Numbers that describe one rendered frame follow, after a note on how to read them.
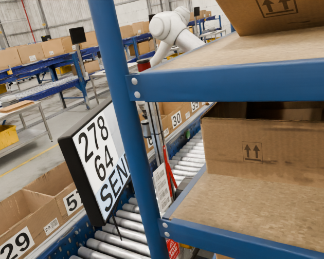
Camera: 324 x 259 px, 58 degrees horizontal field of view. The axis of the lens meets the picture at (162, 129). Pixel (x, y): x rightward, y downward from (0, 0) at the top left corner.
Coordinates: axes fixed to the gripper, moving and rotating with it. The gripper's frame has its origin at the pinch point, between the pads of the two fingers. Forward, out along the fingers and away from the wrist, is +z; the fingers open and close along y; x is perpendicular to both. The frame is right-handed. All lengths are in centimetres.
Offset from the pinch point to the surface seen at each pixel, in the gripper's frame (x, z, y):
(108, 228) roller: -85, -1, 12
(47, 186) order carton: -80, -24, -28
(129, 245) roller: -91, -3, 32
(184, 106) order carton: 46.5, 17.6, 0.4
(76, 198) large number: -83, -24, 1
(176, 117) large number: 28.2, 14.5, 0.6
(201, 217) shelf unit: -116, -97, 107
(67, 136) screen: -99, -92, 61
